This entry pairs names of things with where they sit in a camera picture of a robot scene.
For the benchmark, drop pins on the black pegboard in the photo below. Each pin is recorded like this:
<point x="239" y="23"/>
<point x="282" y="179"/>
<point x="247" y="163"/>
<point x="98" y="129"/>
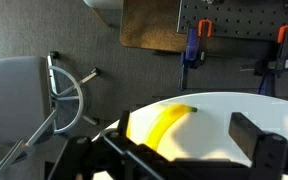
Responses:
<point x="237" y="16"/>

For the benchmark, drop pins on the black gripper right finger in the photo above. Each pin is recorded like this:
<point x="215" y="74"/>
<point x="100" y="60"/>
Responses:
<point x="247" y="133"/>

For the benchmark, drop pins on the grey chair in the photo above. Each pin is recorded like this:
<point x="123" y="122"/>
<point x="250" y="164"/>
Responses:
<point x="17" y="100"/>

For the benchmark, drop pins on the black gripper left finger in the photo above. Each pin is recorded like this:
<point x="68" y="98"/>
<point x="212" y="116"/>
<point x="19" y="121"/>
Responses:
<point x="124" y="121"/>

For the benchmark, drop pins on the brown cork board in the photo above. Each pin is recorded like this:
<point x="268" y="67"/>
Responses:
<point x="150" y="23"/>

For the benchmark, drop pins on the yellow banana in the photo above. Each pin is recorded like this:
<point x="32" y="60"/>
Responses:
<point x="165" y="123"/>

